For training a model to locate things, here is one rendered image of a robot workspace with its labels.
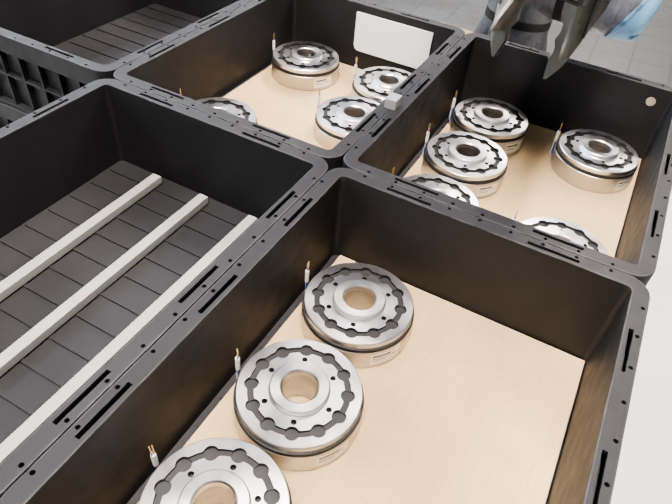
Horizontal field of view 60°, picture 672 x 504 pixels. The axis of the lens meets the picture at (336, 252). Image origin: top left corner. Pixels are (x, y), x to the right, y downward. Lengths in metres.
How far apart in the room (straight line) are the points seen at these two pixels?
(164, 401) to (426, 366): 0.23
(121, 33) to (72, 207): 0.46
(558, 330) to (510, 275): 0.07
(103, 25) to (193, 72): 0.33
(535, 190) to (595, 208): 0.07
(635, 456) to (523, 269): 0.27
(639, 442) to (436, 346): 0.28
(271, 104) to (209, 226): 0.27
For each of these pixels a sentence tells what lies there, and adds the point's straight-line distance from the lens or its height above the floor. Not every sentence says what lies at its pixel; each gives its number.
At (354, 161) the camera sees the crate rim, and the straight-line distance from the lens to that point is 0.58.
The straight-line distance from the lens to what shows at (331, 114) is 0.79.
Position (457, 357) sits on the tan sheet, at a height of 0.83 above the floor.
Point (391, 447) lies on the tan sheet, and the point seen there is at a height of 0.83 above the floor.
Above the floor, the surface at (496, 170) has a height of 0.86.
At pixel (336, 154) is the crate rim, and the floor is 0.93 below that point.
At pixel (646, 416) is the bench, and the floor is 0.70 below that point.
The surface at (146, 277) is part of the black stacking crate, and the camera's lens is 0.61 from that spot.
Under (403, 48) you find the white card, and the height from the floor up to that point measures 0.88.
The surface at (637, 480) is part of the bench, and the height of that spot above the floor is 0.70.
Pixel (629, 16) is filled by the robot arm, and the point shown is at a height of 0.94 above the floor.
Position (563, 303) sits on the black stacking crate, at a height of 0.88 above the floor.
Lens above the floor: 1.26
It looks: 43 degrees down
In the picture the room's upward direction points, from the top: 6 degrees clockwise
